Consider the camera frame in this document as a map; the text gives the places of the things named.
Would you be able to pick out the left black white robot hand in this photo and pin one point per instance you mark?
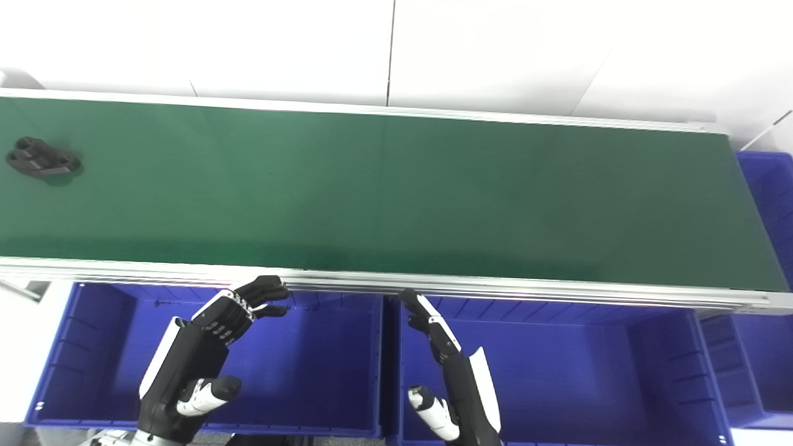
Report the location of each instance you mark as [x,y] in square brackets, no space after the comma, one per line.
[192,353]

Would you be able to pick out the green conveyor belt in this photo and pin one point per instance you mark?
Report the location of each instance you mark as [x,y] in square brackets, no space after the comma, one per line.
[495,286]
[396,192]

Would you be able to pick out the aluminium conveyor support bracket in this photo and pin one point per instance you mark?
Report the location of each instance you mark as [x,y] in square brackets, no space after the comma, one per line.
[28,290]

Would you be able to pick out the blue plastic bin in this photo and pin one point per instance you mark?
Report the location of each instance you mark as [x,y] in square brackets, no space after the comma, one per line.
[570,378]
[768,371]
[310,371]

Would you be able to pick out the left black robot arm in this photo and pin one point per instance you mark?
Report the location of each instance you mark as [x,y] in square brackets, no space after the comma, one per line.
[124,440]

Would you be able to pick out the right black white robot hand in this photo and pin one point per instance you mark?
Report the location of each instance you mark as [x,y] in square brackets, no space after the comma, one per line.
[461,384]

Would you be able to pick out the black flanged metal part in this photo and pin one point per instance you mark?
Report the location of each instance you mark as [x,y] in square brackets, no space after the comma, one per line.
[40,159]

